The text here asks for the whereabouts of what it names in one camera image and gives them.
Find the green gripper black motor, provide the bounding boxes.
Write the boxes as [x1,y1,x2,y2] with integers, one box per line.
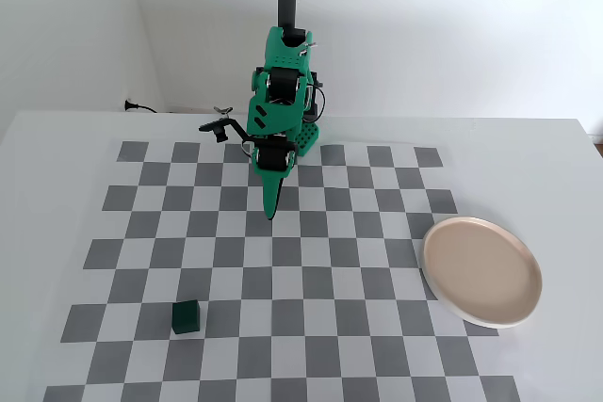
[250,134,299,224]

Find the dark green cube dice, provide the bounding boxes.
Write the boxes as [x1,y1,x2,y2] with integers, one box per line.
[171,298,203,336]

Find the grey white checkerboard mat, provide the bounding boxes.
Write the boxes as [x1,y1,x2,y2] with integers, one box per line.
[44,139,522,402]

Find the pink round bowl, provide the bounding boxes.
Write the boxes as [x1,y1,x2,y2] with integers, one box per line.
[421,216,544,330]

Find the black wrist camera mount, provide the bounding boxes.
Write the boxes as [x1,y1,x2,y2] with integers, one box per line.
[198,116,252,144]

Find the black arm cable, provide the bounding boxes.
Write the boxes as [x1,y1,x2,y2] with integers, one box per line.
[304,83,327,122]

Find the black wall plug cable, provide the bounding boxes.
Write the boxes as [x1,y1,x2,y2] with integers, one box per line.
[122,99,214,115]

